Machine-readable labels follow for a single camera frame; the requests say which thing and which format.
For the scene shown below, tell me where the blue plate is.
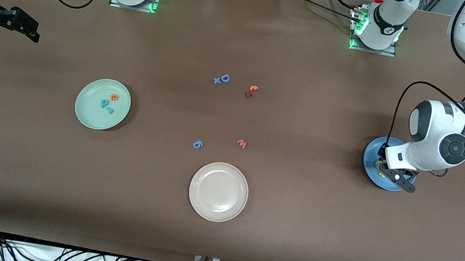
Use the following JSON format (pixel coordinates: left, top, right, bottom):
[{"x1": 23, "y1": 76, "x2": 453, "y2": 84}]
[{"x1": 359, "y1": 133, "x2": 423, "y2": 195}]

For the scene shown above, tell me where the light green plate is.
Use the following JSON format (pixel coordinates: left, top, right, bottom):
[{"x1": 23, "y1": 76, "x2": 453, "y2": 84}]
[{"x1": 71, "y1": 74, "x2": 135, "y2": 135}]

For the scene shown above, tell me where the brown table cover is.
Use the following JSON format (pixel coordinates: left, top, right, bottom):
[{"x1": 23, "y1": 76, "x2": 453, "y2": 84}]
[{"x1": 0, "y1": 0, "x2": 465, "y2": 261}]

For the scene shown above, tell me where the beige plate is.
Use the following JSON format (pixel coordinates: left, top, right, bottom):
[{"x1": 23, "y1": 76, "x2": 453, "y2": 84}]
[{"x1": 184, "y1": 158, "x2": 253, "y2": 226}]

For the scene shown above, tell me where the black table cable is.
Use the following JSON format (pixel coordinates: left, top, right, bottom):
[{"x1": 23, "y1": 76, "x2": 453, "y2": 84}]
[{"x1": 280, "y1": 0, "x2": 361, "y2": 20}]

